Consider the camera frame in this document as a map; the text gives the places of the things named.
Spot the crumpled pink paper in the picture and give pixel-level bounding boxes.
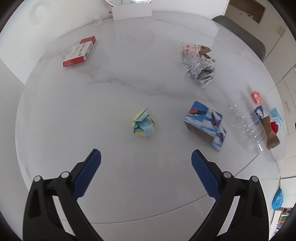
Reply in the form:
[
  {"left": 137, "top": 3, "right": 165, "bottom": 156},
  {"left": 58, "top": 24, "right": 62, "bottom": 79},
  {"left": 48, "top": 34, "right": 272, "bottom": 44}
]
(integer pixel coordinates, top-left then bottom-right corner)
[{"left": 251, "top": 91, "right": 263, "bottom": 106}]

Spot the grey chair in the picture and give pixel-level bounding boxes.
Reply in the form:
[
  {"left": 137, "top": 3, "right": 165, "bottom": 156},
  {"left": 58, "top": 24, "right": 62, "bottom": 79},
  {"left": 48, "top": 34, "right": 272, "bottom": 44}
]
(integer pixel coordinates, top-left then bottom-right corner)
[{"left": 211, "top": 15, "right": 265, "bottom": 62}]

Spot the crumpled yellow and blue paper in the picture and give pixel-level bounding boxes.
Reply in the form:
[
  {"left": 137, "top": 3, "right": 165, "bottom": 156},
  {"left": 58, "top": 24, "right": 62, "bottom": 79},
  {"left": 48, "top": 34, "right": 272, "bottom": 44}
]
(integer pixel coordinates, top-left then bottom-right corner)
[{"left": 131, "top": 108, "right": 155, "bottom": 139}]

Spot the blue face mask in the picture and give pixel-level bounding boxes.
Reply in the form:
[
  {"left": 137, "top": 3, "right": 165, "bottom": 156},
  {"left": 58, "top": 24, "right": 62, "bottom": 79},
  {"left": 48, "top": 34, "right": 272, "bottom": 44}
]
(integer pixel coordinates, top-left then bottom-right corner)
[{"left": 264, "top": 107, "right": 285, "bottom": 127}]

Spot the crumpled newspaper ball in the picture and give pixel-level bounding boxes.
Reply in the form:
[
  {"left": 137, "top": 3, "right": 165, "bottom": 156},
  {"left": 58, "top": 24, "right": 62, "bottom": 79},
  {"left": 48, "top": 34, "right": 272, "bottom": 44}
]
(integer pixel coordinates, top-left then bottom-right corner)
[{"left": 185, "top": 57, "right": 216, "bottom": 88}]

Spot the brown cardboard piece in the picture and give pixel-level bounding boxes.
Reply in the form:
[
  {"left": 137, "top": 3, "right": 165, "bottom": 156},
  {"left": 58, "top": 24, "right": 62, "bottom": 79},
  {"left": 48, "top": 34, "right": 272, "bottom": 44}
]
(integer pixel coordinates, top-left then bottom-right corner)
[{"left": 261, "top": 116, "right": 280, "bottom": 150}]

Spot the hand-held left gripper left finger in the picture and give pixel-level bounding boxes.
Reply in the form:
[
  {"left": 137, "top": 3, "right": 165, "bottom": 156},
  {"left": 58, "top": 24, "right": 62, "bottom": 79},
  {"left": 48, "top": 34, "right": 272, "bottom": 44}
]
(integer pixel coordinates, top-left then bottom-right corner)
[{"left": 23, "top": 149, "right": 102, "bottom": 241}]

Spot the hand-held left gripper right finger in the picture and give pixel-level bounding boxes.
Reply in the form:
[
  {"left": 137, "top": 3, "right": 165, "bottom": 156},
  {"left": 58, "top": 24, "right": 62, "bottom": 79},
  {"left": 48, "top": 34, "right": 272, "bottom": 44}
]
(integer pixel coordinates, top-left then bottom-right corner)
[{"left": 191, "top": 149, "right": 270, "bottom": 241}]

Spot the red and white medicine box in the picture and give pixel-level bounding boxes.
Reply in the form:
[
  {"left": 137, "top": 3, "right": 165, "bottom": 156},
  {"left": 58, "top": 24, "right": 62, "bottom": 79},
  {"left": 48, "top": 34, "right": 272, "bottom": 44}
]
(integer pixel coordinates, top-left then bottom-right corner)
[{"left": 62, "top": 36, "right": 97, "bottom": 68}]

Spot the white paper card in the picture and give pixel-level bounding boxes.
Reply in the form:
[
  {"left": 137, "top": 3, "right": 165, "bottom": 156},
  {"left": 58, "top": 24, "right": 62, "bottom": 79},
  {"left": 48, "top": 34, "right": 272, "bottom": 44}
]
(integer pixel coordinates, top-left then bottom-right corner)
[{"left": 112, "top": 5, "right": 152, "bottom": 22}]

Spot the round white wall clock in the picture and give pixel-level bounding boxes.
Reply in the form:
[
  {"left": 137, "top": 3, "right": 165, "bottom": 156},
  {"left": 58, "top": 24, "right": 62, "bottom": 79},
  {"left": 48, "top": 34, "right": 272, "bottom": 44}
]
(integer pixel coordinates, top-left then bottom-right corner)
[{"left": 105, "top": 0, "right": 152, "bottom": 7}]

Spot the clear and brown snack wrapper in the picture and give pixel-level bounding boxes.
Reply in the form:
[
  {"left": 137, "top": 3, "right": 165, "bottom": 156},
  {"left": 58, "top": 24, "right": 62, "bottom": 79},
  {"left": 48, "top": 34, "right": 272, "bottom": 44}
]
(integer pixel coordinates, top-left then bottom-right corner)
[{"left": 180, "top": 42, "right": 212, "bottom": 65}]

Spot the blue and white paper scrap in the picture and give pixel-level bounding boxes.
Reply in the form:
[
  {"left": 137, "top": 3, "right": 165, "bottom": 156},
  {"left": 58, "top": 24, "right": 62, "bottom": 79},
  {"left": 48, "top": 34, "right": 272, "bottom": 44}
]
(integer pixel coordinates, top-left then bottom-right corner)
[{"left": 254, "top": 106, "right": 265, "bottom": 120}]

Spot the blue plastic bag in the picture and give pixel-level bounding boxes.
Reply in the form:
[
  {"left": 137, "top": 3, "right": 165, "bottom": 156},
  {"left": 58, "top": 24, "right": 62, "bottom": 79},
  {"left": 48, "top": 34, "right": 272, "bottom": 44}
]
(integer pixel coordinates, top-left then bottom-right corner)
[{"left": 272, "top": 188, "right": 283, "bottom": 210}]

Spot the clear plastic bottle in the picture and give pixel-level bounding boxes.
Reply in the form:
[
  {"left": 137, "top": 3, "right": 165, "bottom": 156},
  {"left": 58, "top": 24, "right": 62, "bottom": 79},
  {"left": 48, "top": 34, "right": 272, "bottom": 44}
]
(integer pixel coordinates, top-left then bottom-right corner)
[{"left": 228, "top": 97, "right": 269, "bottom": 155}]

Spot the beige wardrobe with open niche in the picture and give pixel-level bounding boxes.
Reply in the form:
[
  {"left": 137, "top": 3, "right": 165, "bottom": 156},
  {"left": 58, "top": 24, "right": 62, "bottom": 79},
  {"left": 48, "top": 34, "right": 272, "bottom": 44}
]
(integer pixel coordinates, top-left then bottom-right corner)
[{"left": 225, "top": 0, "right": 287, "bottom": 26}]

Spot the blue bird print carton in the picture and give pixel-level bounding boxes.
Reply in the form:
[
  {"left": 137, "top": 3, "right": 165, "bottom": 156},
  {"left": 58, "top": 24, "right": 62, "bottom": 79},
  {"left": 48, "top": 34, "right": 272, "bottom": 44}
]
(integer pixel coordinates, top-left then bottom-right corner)
[{"left": 184, "top": 101, "right": 227, "bottom": 152}]

